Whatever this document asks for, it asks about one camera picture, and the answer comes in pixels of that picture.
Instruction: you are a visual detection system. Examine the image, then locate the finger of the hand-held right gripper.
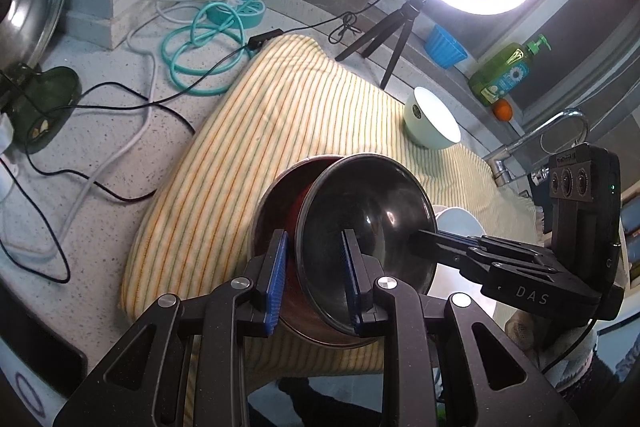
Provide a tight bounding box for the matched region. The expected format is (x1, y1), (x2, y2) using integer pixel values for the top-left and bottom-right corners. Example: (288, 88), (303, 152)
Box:
(415, 229), (502, 280)

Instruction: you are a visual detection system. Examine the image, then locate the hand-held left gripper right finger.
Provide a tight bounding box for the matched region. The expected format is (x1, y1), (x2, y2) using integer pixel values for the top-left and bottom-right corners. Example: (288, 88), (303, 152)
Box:
(340, 229), (581, 427)

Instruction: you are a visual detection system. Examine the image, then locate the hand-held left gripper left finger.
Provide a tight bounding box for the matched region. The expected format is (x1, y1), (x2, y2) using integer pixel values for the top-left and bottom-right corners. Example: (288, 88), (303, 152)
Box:
(52, 231), (290, 427)

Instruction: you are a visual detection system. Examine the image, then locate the dark metal bowl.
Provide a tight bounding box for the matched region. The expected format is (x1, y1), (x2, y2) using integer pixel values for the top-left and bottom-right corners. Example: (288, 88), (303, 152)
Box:
(294, 154), (437, 336)

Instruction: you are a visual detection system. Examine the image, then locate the dark red bowl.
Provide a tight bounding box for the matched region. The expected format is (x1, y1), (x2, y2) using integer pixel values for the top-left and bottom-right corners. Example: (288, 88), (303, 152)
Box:
(248, 155), (396, 349)

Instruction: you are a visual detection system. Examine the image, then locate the person's right hand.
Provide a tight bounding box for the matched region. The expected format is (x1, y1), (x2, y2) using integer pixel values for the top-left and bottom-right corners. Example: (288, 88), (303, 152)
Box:
(505, 312), (552, 350)

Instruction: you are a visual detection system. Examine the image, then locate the white bowl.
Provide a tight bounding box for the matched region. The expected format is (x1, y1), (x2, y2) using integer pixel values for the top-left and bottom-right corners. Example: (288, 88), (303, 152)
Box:
(431, 205), (501, 325)

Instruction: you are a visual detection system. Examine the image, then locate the chrome faucet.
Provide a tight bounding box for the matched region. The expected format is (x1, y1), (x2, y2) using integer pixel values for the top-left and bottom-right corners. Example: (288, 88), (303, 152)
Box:
(487, 107), (592, 188)

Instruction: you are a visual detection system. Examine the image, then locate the yellow striped cloth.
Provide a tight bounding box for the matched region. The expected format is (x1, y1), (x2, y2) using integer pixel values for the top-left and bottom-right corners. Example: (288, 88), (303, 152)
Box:
(117, 34), (542, 427)

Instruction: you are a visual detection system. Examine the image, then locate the mint green bowl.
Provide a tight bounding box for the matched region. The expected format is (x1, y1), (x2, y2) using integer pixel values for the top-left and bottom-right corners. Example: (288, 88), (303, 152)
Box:
(403, 86), (461, 152)

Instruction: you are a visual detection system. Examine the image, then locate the green soap bottle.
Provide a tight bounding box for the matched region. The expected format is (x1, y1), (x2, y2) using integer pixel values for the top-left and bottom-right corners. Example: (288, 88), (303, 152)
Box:
(468, 34), (551, 108)

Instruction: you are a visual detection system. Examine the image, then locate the blue ribbed container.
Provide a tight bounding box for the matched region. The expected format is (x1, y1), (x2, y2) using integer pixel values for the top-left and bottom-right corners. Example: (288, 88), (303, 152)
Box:
(423, 25), (469, 69)

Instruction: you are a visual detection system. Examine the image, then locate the black tripod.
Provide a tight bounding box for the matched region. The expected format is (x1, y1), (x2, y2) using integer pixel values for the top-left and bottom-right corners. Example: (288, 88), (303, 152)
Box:
(334, 0), (427, 90)

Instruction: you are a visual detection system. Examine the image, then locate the black glossy board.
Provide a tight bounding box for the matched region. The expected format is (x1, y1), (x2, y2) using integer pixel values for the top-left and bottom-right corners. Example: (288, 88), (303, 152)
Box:
(0, 304), (89, 400)

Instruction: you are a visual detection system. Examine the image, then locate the green lid stand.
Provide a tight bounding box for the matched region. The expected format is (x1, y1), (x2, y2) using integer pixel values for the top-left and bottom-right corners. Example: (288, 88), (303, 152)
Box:
(7, 66), (82, 156)

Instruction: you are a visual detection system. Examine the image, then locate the white cable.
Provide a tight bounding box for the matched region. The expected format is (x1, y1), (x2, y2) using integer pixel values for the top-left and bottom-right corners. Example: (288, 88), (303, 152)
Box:
(0, 0), (237, 261)

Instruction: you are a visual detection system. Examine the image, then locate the black cable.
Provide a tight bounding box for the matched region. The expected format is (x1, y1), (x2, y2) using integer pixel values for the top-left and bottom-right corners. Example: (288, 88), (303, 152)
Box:
(0, 0), (426, 286)

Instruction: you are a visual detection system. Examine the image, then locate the teal power strip with cable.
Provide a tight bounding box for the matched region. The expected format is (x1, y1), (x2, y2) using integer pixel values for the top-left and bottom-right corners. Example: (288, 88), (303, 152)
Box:
(162, 0), (367, 96)

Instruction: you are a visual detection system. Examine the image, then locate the purple hair tie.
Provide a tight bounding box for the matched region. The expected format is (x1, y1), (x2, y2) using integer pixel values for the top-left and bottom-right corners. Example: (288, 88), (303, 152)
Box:
(14, 371), (45, 412)

